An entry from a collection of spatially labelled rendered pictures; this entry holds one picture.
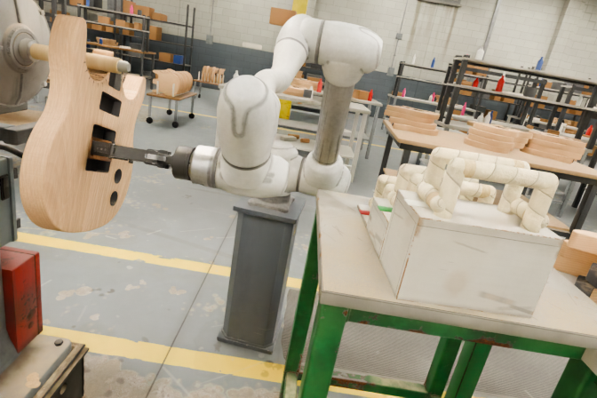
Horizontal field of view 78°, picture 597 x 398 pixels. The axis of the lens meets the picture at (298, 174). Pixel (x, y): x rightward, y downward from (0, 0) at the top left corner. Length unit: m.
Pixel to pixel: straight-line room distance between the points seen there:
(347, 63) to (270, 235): 0.80
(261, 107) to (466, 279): 0.49
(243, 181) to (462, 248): 0.44
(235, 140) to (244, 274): 1.11
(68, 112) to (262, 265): 1.10
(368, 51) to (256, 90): 0.58
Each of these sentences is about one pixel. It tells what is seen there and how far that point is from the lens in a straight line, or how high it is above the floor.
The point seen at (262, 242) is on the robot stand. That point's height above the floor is 0.56.
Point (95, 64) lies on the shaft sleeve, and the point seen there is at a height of 1.25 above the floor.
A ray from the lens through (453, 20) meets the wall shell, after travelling 12.56.
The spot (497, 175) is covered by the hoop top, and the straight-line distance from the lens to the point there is 0.72.
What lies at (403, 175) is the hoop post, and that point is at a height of 1.11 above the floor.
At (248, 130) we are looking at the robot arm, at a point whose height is 1.20.
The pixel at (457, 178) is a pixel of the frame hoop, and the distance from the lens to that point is 0.69.
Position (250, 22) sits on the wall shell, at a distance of 11.99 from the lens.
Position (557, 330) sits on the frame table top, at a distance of 0.89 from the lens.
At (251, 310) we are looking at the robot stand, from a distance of 1.81.
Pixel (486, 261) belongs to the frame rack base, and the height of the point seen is 1.04.
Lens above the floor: 1.33
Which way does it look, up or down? 17 degrees down
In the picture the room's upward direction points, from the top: 10 degrees clockwise
